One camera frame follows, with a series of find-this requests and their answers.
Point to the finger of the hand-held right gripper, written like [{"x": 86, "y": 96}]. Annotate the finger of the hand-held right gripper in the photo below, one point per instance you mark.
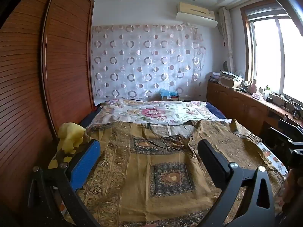
[
  {"x": 294, "y": 143},
  {"x": 288, "y": 125}
]

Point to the small tripod camera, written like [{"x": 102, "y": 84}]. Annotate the small tripod camera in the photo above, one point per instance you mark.
[{"x": 296, "y": 111}]

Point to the beige air conditioner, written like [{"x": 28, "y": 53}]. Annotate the beige air conditioner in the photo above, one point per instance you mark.
[{"x": 196, "y": 10}]

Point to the stack of papers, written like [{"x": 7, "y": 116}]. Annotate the stack of papers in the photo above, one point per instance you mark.
[{"x": 215, "y": 78}]

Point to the circle-patterned sheer wall curtain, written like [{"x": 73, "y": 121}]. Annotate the circle-patterned sheer wall curtain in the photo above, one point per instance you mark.
[{"x": 142, "y": 63}]

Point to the flat cardboard box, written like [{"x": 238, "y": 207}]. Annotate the flat cardboard box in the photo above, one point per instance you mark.
[{"x": 228, "y": 82}]

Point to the wooden slatted wardrobe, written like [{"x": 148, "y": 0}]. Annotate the wooden slatted wardrobe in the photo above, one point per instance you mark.
[{"x": 66, "y": 63}]

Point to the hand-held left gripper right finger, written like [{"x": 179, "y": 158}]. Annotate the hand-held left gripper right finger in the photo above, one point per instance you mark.
[{"x": 208, "y": 160}]

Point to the small black box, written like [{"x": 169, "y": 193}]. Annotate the small black box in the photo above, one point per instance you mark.
[{"x": 269, "y": 99}]

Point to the low wooden cabinet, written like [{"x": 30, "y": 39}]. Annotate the low wooden cabinet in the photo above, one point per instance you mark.
[{"x": 236, "y": 101}]

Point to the floral bedspread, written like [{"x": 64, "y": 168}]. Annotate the floral bedspread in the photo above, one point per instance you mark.
[{"x": 151, "y": 112}]

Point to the beige patterned window curtain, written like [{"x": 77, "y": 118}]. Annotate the beige patterned window curtain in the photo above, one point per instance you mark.
[{"x": 227, "y": 40}]

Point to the orange fruit print sheet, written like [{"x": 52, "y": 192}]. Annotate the orange fruit print sheet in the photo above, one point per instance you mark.
[{"x": 269, "y": 155}]

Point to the blue plastic bag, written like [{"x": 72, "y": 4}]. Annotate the blue plastic bag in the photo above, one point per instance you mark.
[{"x": 167, "y": 92}]

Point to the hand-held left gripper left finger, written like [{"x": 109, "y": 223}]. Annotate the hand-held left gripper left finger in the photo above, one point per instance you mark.
[{"x": 85, "y": 163}]

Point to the dark oval fan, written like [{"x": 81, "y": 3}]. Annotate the dark oval fan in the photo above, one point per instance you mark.
[{"x": 225, "y": 66}]

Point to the window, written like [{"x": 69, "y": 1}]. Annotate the window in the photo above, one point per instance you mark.
[{"x": 267, "y": 52}]

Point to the brown patterned garment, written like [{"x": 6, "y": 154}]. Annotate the brown patterned garment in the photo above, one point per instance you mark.
[{"x": 146, "y": 156}]

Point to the green-capped bottle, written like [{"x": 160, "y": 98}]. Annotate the green-capped bottle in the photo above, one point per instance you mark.
[{"x": 267, "y": 91}]

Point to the pink tissue pack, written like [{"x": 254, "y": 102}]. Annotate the pink tissue pack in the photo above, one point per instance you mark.
[{"x": 256, "y": 96}]

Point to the small cardboard box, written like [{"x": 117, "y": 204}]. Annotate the small cardboard box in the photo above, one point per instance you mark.
[{"x": 171, "y": 98}]

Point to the yellow plush toy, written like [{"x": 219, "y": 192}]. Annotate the yellow plush toy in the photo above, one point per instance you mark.
[{"x": 71, "y": 134}]

